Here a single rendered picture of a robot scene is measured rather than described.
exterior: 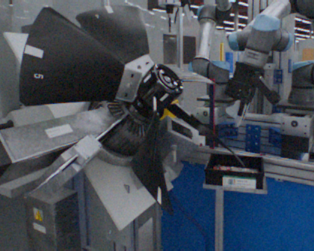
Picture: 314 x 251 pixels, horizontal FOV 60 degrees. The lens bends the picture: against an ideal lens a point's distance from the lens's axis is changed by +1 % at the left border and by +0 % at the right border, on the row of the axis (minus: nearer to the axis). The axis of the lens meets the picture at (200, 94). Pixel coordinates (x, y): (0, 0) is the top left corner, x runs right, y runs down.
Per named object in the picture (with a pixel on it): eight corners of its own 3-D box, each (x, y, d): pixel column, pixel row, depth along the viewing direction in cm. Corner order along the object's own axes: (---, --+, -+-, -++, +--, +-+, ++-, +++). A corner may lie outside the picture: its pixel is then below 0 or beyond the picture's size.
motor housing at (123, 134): (107, 171, 77) (133, 149, 72) (68, 107, 81) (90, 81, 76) (154, 147, 98) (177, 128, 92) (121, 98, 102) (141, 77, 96)
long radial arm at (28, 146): (87, 127, 82) (108, 105, 77) (100, 147, 81) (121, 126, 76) (-25, 158, 56) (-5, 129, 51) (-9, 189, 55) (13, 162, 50)
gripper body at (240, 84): (230, 93, 92) (241, 60, 89) (253, 101, 89) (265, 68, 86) (223, 95, 85) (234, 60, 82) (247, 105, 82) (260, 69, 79)
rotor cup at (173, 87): (115, 101, 74) (142, 72, 69) (131, 78, 87) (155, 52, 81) (155, 131, 79) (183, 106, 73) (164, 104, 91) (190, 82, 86)
